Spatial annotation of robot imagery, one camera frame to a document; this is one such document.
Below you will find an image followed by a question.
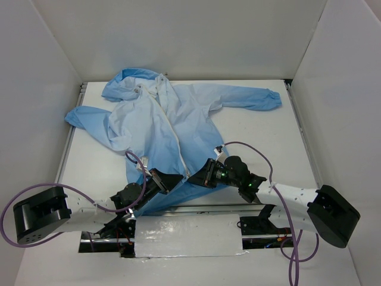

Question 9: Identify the light blue hooded jacket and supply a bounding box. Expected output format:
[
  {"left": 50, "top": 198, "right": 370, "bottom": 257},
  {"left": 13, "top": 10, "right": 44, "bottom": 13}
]
[{"left": 65, "top": 69, "right": 282, "bottom": 215}]

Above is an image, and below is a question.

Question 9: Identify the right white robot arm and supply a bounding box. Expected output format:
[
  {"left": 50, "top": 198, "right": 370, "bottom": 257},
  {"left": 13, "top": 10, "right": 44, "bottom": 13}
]
[{"left": 188, "top": 156, "right": 360, "bottom": 248}]

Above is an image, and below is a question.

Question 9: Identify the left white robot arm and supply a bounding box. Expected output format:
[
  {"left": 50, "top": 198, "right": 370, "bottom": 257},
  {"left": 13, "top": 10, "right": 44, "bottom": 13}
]
[{"left": 13, "top": 169, "right": 183, "bottom": 247}]

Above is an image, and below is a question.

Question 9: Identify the white foam block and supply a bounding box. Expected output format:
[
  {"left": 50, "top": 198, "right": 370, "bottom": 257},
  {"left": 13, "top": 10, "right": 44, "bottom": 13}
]
[{"left": 135, "top": 214, "right": 243, "bottom": 258}]

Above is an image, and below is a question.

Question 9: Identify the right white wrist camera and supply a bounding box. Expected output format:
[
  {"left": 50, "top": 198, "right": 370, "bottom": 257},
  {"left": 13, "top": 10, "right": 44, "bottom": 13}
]
[{"left": 214, "top": 145, "right": 227, "bottom": 164}]

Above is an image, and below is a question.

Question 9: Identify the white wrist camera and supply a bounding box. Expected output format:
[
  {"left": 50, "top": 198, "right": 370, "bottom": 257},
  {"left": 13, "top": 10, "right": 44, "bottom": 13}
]
[
  {"left": 136, "top": 156, "right": 149, "bottom": 174},
  {"left": 214, "top": 145, "right": 227, "bottom": 164}
]

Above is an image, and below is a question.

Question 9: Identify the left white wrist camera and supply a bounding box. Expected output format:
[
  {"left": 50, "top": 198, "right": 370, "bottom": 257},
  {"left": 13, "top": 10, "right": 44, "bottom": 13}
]
[{"left": 136, "top": 156, "right": 149, "bottom": 174}]

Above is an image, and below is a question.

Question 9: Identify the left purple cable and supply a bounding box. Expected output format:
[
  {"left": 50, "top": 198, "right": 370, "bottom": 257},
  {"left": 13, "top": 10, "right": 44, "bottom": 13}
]
[{"left": 0, "top": 150, "right": 148, "bottom": 253}]

